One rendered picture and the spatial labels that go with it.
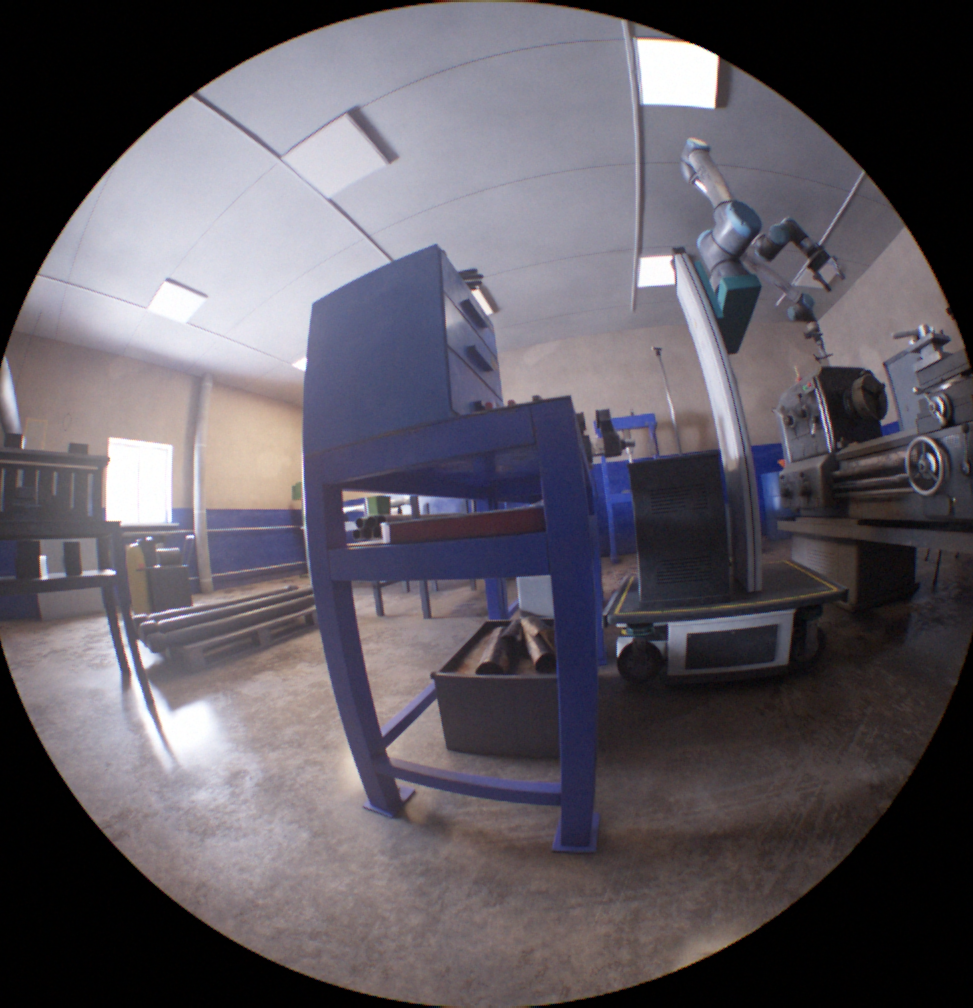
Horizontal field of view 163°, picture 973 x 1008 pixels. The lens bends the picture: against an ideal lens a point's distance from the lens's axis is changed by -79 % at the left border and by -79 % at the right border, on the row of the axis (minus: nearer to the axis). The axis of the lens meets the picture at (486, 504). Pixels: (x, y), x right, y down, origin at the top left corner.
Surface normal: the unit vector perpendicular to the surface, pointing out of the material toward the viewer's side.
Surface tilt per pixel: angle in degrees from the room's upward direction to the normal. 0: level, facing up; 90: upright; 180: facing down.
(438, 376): 90
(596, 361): 90
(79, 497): 90
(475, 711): 90
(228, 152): 180
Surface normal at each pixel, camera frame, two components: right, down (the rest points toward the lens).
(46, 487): 0.94, -0.11
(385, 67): 0.11, 0.99
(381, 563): -0.33, -0.01
